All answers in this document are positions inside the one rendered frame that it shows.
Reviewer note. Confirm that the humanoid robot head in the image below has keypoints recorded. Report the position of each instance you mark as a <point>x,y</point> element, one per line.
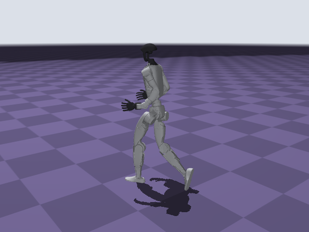
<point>149,48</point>

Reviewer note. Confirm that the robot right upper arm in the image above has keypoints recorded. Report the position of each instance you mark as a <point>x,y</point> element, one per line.
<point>165,82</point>

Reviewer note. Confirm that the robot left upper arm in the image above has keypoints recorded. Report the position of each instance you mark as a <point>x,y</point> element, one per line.
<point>148,75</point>

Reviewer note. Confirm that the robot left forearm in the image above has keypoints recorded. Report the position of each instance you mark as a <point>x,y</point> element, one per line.
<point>151,98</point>

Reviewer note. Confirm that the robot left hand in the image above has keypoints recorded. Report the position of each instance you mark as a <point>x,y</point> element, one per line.
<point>130,105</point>

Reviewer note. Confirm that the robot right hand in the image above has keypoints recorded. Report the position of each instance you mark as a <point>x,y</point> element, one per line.
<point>144,95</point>

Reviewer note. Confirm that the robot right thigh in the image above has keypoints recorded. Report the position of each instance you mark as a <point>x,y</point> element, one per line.
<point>159,133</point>

